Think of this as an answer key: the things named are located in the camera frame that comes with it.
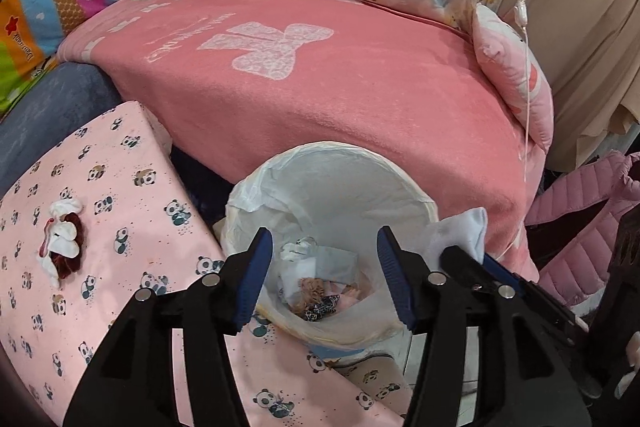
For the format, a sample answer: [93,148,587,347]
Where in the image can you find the blue-grey sofa cushion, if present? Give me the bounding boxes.
[0,62,121,198]

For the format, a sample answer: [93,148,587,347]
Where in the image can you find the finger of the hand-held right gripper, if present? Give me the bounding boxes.
[482,254,590,333]
[440,246,523,293]

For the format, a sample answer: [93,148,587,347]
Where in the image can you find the white cloth with red stripe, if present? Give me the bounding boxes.
[39,198,83,290]

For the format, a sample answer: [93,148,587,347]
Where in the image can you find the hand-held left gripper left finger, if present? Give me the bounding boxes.
[62,227,274,427]

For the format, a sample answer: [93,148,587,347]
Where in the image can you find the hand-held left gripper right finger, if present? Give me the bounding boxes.
[377,227,587,427]

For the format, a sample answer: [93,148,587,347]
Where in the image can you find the pink-brown scrunchie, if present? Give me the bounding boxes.
[291,277,332,314]

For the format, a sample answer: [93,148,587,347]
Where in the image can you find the pink panda print cloth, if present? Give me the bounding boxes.
[0,101,416,427]

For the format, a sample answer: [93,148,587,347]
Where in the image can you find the white sock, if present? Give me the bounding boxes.
[419,207,489,269]

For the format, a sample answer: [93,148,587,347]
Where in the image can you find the pink blanket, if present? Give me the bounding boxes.
[56,0,546,283]

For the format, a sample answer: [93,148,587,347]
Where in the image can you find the dark red scrunchie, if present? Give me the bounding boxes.
[50,213,86,279]

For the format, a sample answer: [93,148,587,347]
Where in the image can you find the pink puffer jacket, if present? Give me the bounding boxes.
[525,152,640,308]

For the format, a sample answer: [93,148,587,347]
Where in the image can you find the pink and white pillow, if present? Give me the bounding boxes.
[472,3,555,154]

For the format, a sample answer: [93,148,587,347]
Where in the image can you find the leopard print scrunchie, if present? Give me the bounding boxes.
[304,296,342,323]

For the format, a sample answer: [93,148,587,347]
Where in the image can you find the white cable with switch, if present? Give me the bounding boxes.
[505,0,535,258]

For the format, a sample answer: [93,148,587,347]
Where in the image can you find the beige curtain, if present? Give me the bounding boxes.
[495,0,640,170]

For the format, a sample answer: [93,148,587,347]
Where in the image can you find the white bin with plastic liner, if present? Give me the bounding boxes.
[214,141,440,350]

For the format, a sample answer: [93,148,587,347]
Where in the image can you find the striped cartoon monkey quilt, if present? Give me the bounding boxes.
[0,0,151,118]

